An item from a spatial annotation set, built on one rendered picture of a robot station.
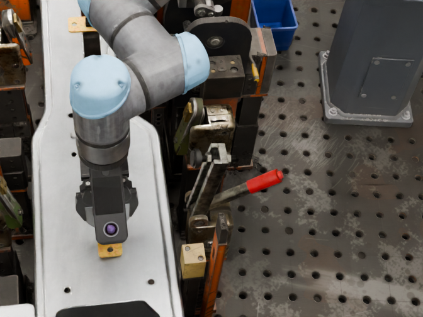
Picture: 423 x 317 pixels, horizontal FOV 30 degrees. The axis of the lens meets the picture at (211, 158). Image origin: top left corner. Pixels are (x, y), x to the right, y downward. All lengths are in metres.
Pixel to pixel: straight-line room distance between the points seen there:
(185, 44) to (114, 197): 0.24
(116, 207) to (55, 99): 0.38
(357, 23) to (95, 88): 0.80
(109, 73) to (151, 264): 0.39
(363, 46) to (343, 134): 0.25
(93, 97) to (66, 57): 0.54
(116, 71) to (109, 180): 0.19
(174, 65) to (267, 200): 0.72
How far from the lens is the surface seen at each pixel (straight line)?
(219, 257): 1.15
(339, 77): 1.78
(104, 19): 1.11
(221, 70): 1.35
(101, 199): 1.12
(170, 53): 1.05
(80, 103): 1.00
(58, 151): 1.39
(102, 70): 1.00
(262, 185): 1.20
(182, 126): 1.36
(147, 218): 1.31
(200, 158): 1.12
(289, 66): 1.93
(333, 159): 1.79
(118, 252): 1.27
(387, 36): 1.66
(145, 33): 1.07
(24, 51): 1.51
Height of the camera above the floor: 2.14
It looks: 56 degrees down
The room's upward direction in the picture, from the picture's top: 8 degrees clockwise
